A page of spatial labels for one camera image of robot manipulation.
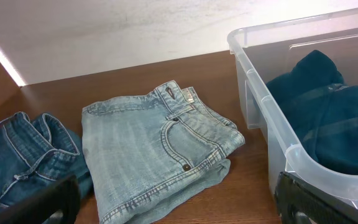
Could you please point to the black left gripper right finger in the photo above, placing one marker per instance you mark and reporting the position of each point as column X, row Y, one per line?
column 299, row 202

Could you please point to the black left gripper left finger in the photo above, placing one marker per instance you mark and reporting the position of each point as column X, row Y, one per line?
column 63, row 196

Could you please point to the teal blue garment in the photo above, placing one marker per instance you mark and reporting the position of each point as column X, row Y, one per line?
column 322, row 110

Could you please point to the clear plastic storage bin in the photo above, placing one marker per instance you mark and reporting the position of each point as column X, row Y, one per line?
column 267, row 51

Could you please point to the dark blue folded jeans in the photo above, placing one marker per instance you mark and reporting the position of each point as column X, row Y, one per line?
column 35, row 153

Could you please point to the light blue folded jeans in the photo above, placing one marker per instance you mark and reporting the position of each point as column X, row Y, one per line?
column 148, row 154

